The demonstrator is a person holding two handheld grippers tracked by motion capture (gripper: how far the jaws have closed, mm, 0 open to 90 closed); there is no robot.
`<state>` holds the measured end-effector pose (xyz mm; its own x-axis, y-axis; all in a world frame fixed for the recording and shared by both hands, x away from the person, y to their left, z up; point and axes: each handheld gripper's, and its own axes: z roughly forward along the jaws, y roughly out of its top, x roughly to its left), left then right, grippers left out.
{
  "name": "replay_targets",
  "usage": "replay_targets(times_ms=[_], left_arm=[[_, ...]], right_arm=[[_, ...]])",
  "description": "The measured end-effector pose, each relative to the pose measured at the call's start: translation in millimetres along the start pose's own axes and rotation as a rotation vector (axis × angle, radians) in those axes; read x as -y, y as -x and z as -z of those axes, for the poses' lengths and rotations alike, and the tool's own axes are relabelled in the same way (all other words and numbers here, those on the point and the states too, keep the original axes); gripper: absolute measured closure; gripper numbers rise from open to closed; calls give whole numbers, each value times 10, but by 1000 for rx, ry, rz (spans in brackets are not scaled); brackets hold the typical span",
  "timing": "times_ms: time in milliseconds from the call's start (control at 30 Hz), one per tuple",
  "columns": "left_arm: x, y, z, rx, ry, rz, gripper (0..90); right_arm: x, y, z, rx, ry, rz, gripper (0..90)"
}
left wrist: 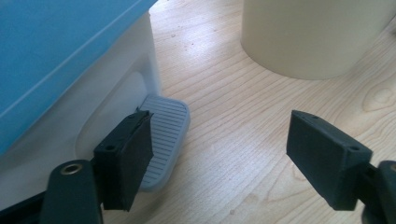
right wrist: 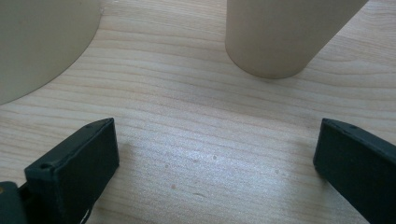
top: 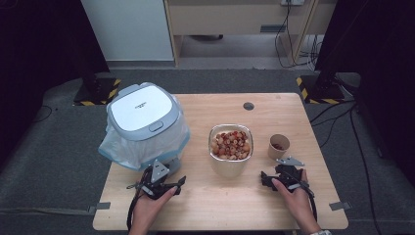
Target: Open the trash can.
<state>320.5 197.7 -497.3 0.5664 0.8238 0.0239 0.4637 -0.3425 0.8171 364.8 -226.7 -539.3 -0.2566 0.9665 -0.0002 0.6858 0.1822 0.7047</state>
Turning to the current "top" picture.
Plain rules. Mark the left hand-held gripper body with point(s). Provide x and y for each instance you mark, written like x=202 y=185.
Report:
x=159 y=171

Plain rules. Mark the white cabinet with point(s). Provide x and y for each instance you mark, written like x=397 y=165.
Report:
x=130 y=29

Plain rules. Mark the person's right hand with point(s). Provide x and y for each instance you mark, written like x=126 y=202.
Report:
x=298 y=202

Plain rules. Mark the grey tape piece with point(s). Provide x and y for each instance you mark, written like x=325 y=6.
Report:
x=340 y=205
x=101 y=206

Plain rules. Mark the black curtain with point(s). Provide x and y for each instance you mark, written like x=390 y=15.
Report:
x=39 y=49
x=375 y=49

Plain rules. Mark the white plastic trash bag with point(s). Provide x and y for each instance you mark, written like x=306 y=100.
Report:
x=130 y=153

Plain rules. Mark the light wooden desk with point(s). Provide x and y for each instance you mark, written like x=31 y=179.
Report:
x=228 y=19

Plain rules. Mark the white lidded trash bin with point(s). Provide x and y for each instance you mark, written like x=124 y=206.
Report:
x=143 y=107

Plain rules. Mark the red fruit scraps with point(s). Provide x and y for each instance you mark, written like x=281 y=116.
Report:
x=278 y=146

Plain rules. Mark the brown paper cup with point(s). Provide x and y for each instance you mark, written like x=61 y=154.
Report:
x=275 y=153

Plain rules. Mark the metal bowl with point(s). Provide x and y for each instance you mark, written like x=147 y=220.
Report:
x=230 y=168

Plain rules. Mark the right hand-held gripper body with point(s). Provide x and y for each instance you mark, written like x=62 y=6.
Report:
x=290 y=174

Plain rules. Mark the white power strip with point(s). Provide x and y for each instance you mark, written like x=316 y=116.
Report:
x=292 y=2

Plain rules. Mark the grey round table grommet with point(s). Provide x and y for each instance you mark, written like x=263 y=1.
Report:
x=248 y=106

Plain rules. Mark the person's left hand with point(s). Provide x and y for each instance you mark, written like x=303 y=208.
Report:
x=148 y=209

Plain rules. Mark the pile of red-brown fruit shells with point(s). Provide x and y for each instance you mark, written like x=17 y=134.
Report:
x=231 y=145

